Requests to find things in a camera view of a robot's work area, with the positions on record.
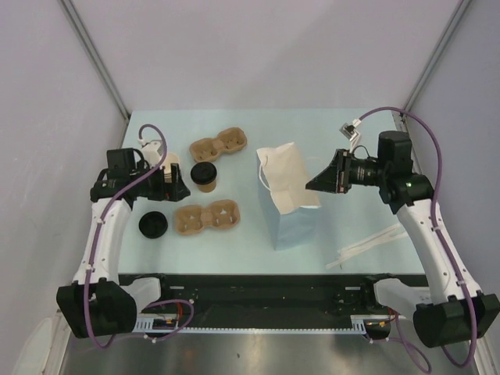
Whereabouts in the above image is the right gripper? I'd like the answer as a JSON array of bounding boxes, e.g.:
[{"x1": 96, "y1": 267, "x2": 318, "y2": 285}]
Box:
[{"x1": 306, "y1": 148, "x2": 389, "y2": 194}]

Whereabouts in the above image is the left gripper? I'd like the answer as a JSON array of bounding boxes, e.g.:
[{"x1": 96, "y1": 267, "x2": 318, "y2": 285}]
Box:
[{"x1": 130, "y1": 162, "x2": 189, "y2": 202}]

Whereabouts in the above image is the brown paper coffee cup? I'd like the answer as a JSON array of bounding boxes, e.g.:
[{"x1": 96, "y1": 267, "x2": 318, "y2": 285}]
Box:
[{"x1": 196, "y1": 180, "x2": 216, "y2": 193}]

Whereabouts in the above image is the black plastic cup lid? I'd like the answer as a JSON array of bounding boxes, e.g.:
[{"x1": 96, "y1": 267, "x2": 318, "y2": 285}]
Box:
[{"x1": 190, "y1": 162, "x2": 217, "y2": 185}]

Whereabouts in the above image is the stack of paper cups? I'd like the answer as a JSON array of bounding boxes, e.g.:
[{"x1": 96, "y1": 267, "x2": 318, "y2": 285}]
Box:
[{"x1": 162, "y1": 152, "x2": 180, "y2": 183}]

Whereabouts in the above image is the light blue paper bag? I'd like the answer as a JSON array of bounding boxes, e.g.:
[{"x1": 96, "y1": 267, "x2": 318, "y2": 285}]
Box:
[{"x1": 256, "y1": 142, "x2": 321, "y2": 251}]

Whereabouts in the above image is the brown cardboard cup carrier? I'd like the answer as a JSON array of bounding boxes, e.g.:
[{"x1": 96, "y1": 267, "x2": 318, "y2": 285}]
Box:
[{"x1": 174, "y1": 199, "x2": 241, "y2": 236}]

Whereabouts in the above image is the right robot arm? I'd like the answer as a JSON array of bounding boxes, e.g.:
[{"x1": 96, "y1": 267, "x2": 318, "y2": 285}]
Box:
[{"x1": 305, "y1": 130, "x2": 499, "y2": 348}]

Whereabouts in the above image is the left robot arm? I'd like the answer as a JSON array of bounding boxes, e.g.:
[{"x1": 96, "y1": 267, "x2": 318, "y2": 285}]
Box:
[{"x1": 56, "y1": 140, "x2": 191, "y2": 338}]

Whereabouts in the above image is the stack of black lids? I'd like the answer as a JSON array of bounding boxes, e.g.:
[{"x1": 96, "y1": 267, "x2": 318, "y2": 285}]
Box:
[{"x1": 138, "y1": 211, "x2": 169, "y2": 239}]

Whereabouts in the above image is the light blue table mat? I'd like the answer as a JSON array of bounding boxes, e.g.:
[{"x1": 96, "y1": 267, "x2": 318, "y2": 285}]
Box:
[{"x1": 119, "y1": 109, "x2": 423, "y2": 274}]

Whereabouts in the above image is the white wrapped straw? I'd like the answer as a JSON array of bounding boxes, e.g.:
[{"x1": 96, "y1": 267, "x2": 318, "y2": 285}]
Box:
[
  {"x1": 337, "y1": 246, "x2": 372, "y2": 261},
  {"x1": 325, "y1": 231, "x2": 408, "y2": 270},
  {"x1": 338, "y1": 224, "x2": 407, "y2": 254}
]

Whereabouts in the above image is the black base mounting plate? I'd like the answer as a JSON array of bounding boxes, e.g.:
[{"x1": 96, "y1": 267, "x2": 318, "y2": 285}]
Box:
[{"x1": 157, "y1": 273, "x2": 389, "y2": 329}]

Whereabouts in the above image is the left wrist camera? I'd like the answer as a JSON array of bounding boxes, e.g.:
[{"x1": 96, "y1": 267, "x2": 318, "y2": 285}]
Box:
[{"x1": 140, "y1": 140, "x2": 164, "y2": 168}]

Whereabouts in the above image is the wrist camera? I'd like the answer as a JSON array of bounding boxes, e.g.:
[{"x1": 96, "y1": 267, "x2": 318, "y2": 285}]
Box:
[
  {"x1": 340, "y1": 119, "x2": 361, "y2": 152},
  {"x1": 140, "y1": 140, "x2": 164, "y2": 168}
]

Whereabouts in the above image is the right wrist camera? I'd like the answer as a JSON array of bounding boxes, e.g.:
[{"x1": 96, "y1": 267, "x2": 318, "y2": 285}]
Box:
[{"x1": 340, "y1": 119, "x2": 361, "y2": 152}]

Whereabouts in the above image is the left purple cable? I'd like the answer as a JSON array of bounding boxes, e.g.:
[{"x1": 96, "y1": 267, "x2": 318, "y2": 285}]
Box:
[{"x1": 81, "y1": 123, "x2": 196, "y2": 348}]

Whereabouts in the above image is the white slotted cable duct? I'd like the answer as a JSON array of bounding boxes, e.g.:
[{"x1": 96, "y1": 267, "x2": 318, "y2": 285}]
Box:
[{"x1": 132, "y1": 316, "x2": 370, "y2": 335}]

